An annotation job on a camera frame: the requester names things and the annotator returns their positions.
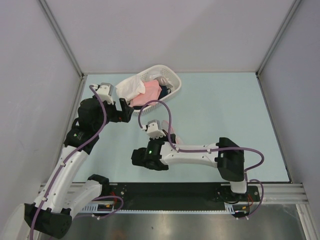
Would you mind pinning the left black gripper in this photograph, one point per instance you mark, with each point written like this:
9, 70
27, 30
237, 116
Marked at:
123, 115

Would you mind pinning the white bra from bag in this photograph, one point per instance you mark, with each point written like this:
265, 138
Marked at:
130, 88

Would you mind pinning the pink bra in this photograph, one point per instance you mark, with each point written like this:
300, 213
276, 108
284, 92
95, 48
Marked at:
153, 84

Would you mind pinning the pink mesh laundry bag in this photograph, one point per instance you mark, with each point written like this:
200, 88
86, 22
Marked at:
166, 128

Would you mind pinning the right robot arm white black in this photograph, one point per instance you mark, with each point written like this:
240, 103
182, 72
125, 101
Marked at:
225, 156

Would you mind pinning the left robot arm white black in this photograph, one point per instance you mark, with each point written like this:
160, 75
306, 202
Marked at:
52, 212

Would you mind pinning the dark blue bra in basket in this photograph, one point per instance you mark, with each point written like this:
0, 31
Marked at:
138, 102

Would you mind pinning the white bra in basket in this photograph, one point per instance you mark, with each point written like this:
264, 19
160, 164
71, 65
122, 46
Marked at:
160, 78

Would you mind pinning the white plastic perforated basket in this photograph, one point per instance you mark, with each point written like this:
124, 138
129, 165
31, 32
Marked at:
167, 72

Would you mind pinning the white object bottom left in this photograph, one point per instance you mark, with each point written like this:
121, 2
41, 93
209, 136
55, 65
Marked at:
16, 228

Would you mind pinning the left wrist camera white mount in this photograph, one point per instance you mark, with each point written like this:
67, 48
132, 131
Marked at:
104, 91

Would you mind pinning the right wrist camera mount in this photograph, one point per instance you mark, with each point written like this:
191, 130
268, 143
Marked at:
153, 130

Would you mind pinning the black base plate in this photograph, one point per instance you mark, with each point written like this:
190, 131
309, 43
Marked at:
176, 196

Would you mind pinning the white cable duct strip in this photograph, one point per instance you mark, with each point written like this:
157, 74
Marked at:
92, 209

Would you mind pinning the left aluminium corner post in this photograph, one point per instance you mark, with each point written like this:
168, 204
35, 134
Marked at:
48, 14

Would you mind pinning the aluminium corner post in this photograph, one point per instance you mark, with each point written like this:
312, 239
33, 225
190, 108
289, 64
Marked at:
48, 14
278, 36

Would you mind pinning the right aluminium corner post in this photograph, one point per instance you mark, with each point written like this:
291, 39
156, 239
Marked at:
278, 36

